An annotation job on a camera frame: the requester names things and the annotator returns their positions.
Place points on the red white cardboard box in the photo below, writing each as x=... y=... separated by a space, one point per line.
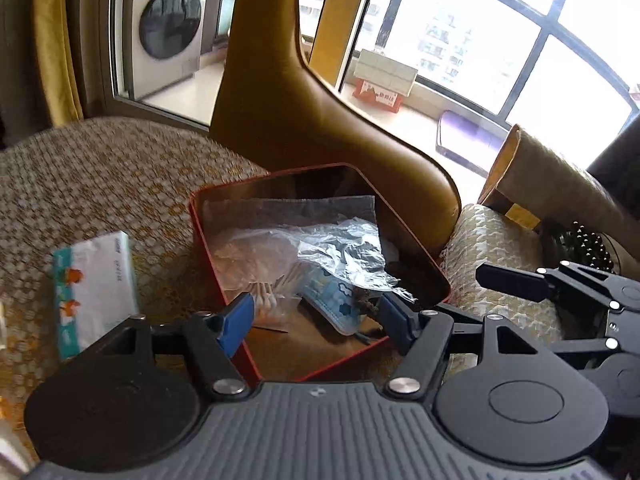
x=377 y=96

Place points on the blue white packet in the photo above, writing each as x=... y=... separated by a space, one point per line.
x=335 y=299

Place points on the tan leather chair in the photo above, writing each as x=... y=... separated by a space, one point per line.
x=274 y=110

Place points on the teal white tissue pack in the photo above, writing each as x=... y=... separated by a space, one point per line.
x=94 y=290

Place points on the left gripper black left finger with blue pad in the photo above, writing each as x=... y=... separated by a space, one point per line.
x=207 y=342

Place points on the silver washing machine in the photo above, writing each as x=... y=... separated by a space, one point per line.
x=161 y=43

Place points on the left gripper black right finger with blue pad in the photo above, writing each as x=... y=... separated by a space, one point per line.
x=422 y=339

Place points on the red storage box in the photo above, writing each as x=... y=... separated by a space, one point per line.
x=307 y=347

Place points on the woven pattern cushion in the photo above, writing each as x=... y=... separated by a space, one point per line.
x=530 y=183

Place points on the purple rolled mat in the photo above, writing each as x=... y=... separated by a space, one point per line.
x=466 y=143

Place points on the yellow curtain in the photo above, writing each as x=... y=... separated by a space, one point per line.
x=55 y=62

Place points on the clear plastic bag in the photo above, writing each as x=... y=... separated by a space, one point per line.
x=266 y=247

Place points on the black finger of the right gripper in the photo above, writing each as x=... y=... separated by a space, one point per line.
x=532 y=286

